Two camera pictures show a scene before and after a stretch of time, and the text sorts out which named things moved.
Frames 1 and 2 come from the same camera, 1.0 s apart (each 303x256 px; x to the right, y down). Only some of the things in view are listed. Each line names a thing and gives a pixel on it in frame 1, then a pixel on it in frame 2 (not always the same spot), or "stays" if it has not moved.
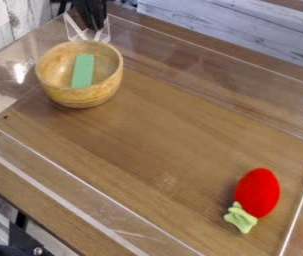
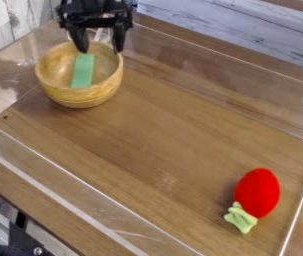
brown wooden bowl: x=55 y=71 stays
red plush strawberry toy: x=257 y=189 stays
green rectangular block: x=83 y=70 stays
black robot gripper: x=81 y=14 to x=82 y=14
